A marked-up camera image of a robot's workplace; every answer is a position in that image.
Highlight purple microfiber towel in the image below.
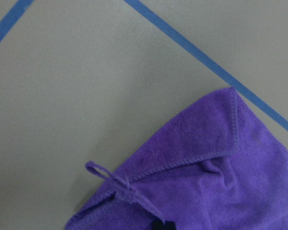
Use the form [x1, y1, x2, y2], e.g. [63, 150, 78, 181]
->
[65, 88, 288, 230]

